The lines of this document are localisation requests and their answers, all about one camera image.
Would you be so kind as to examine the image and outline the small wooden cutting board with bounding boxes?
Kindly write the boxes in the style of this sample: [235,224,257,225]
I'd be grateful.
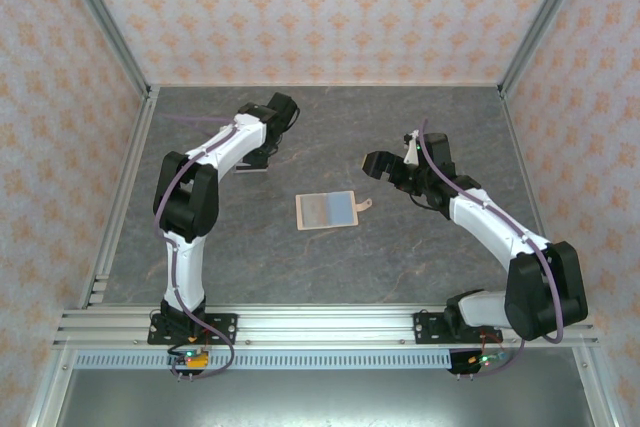
[294,190,374,232]

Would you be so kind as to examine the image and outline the blue plastic card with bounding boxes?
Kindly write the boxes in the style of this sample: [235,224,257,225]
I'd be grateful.
[327,192,356,226]

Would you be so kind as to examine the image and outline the small circuit board green LED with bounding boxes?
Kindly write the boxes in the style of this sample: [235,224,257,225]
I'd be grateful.
[467,351,511,368]

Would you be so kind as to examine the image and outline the circuit board with yellow connector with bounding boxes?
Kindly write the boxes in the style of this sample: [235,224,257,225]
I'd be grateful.
[167,346,211,371]

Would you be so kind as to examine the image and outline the grey metal panel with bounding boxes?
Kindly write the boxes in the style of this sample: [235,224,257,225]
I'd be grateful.
[54,369,591,427]

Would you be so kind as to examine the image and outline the aluminium table side rail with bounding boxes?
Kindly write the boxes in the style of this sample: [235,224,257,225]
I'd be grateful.
[498,86,571,309]
[77,86,161,309]

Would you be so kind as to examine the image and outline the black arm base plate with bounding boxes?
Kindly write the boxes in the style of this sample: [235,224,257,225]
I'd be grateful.
[147,313,239,346]
[413,311,504,346]

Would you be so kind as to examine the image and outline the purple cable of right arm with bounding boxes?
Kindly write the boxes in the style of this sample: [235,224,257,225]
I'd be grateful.
[422,118,569,378]

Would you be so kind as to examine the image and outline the horizontal aluminium base rail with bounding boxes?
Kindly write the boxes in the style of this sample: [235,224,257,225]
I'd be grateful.
[52,304,599,349]

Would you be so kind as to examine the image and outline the aluminium corner post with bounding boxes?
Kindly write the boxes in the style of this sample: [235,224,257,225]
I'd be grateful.
[498,0,596,98]
[52,0,154,98]

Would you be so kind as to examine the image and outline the grey slotted cable duct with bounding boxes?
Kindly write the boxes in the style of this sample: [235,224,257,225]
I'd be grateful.
[74,350,454,371]

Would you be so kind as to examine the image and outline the aluminium lower frame post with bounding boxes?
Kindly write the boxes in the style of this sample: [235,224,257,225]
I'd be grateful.
[569,346,621,427]
[24,346,81,427]

